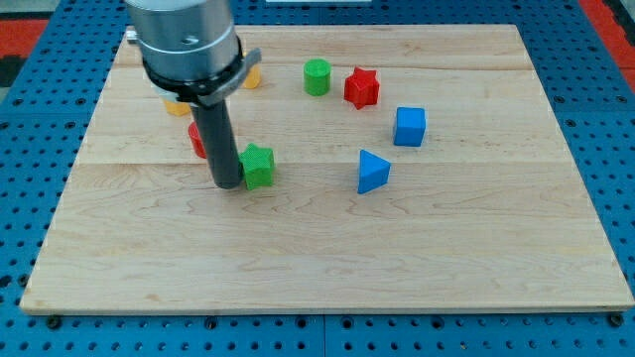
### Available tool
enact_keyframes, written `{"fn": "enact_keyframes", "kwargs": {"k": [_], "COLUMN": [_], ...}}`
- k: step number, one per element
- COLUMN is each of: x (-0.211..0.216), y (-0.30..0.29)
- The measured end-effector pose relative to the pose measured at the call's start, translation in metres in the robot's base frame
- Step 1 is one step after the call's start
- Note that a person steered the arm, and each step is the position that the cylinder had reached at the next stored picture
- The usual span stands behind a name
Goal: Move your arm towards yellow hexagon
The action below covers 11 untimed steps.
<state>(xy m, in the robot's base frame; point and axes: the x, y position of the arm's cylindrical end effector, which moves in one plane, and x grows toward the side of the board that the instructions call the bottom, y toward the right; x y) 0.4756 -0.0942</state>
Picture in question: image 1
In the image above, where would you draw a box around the light wooden board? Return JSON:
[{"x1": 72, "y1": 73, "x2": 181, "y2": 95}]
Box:
[{"x1": 21, "y1": 25, "x2": 634, "y2": 315}]

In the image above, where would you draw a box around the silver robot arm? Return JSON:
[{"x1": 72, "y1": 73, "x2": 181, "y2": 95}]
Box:
[{"x1": 126, "y1": 0, "x2": 262, "y2": 107}]

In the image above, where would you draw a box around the blue cube block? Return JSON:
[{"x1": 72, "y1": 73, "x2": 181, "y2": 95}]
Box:
[{"x1": 393, "y1": 107, "x2": 427, "y2": 147}]

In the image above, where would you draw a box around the green cylinder block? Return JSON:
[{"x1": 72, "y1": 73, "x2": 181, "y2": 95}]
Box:
[{"x1": 304, "y1": 59, "x2": 331, "y2": 96}]

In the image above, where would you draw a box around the green star block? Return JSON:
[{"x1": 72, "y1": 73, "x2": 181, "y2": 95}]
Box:
[{"x1": 239, "y1": 143, "x2": 275, "y2": 190}]

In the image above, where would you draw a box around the yellow hexagon block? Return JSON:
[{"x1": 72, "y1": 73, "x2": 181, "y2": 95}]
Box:
[{"x1": 163, "y1": 100, "x2": 191, "y2": 116}]

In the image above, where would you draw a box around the blue triangle block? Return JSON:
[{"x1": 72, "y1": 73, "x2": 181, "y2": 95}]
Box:
[{"x1": 357, "y1": 150, "x2": 391, "y2": 194}]

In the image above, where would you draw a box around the red star block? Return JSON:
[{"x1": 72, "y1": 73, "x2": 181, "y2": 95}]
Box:
[{"x1": 343, "y1": 66, "x2": 380, "y2": 109}]

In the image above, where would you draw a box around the yellow block near arm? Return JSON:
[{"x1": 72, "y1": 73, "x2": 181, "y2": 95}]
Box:
[{"x1": 242, "y1": 59, "x2": 262, "y2": 89}]

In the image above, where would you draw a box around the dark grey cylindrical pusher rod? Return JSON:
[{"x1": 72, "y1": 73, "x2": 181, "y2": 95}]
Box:
[{"x1": 190, "y1": 100, "x2": 243, "y2": 189}]

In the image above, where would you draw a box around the red block behind rod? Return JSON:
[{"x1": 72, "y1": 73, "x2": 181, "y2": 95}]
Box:
[{"x1": 188, "y1": 122, "x2": 206, "y2": 159}]

